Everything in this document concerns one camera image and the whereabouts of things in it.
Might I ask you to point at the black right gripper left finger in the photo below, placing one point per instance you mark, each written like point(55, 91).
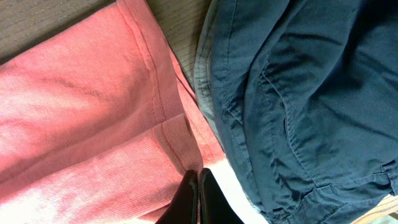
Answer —
point(183, 208)

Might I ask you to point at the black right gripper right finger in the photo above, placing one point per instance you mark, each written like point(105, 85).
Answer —
point(214, 207)

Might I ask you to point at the orange red soccer t-shirt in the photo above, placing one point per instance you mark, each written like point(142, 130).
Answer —
point(98, 124)

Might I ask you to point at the navy blue garment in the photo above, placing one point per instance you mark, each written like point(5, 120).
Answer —
point(305, 102)

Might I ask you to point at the grey garment under pile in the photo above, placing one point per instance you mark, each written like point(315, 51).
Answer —
point(201, 70)

